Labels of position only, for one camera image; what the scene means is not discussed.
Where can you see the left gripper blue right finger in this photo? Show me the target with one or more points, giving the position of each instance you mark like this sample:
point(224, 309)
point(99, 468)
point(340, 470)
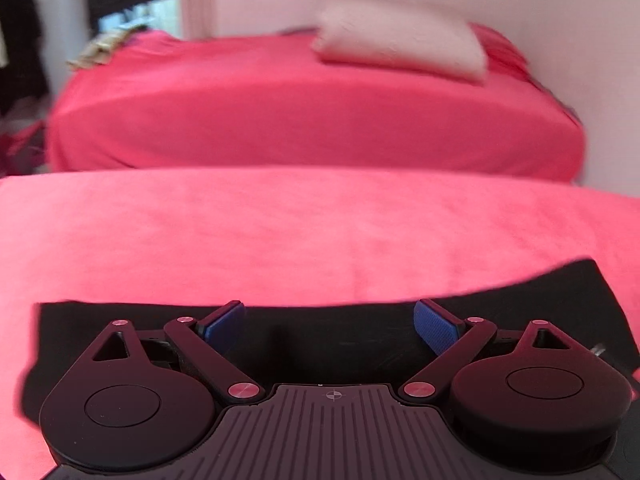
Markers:
point(455, 342)

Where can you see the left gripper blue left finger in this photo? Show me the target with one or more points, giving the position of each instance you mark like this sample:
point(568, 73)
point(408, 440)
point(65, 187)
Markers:
point(202, 343)

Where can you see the black pants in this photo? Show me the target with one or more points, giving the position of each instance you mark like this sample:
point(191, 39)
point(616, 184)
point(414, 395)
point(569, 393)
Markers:
point(357, 344)

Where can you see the pink sheet near bed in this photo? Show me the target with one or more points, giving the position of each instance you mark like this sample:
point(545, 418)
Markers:
point(281, 237)

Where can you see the red sheet far bed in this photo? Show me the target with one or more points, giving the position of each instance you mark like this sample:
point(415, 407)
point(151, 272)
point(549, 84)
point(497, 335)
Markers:
point(267, 100)

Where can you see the magenta jacket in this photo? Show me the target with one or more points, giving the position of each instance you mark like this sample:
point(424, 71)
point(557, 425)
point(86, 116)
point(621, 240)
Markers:
point(22, 152)

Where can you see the folded red blanket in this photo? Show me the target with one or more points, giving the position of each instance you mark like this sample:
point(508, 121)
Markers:
point(503, 56)

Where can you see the beige cloth on bed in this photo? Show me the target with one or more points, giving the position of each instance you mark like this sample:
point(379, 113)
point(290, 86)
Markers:
point(101, 48)

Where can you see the light pink pillow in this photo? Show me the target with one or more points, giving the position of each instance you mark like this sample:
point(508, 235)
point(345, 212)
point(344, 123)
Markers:
point(402, 35)

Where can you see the hanging clothes pile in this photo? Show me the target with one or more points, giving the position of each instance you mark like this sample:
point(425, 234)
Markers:
point(23, 75)

